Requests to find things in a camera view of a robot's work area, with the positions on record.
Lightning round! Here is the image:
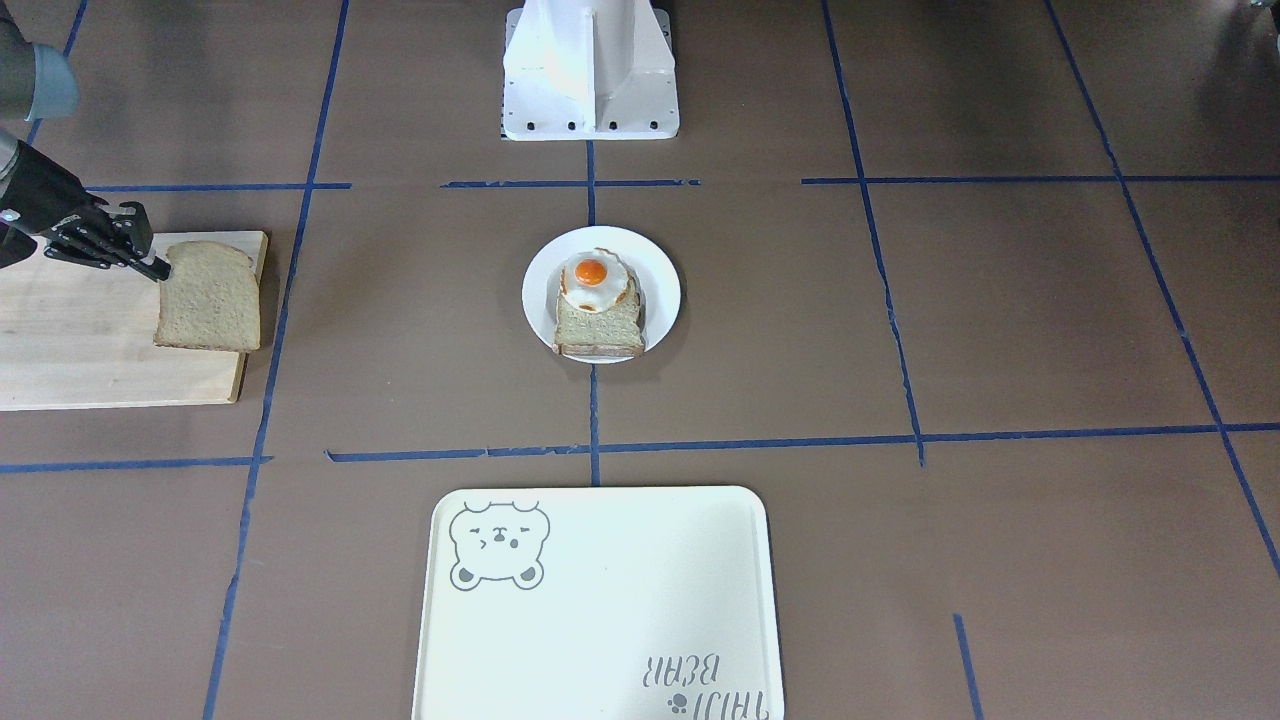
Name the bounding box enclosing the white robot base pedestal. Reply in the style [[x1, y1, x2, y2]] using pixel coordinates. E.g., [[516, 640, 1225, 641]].
[[500, 1, 681, 142]]

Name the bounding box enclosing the fried egg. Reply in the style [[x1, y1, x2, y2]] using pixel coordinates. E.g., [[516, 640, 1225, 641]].
[[559, 247, 631, 313]]

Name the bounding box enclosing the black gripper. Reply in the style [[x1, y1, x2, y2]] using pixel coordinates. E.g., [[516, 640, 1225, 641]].
[[1, 140, 172, 283]]

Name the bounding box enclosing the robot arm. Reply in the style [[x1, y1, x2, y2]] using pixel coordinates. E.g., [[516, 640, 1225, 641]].
[[1, 6, 172, 282]]

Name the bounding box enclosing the cream bear tray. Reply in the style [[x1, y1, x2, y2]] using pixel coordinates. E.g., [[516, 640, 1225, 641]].
[[411, 486, 786, 719]]

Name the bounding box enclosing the wooden cutting board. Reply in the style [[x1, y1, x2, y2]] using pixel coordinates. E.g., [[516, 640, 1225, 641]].
[[1, 252, 244, 411]]

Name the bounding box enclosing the bread slice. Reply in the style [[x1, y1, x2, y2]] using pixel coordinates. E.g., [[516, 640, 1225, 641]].
[[154, 241, 261, 354], [552, 281, 645, 359]]

